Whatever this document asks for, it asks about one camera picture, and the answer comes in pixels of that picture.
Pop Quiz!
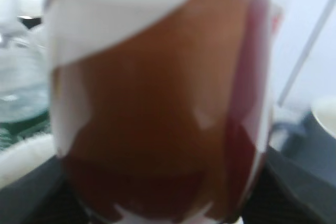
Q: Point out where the brown Nescafe coffee bottle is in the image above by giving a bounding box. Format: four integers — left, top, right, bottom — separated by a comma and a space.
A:
44, 0, 272, 223

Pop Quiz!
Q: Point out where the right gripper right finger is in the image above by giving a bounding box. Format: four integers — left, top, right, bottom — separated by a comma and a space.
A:
242, 148, 335, 224

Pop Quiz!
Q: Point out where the clear water bottle green label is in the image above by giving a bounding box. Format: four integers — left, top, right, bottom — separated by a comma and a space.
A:
1, 0, 49, 151

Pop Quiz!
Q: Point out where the dark blue mug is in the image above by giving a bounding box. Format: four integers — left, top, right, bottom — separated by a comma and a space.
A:
271, 96, 335, 185

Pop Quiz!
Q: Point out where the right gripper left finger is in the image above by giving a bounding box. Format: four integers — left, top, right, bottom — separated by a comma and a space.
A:
1, 156, 87, 224

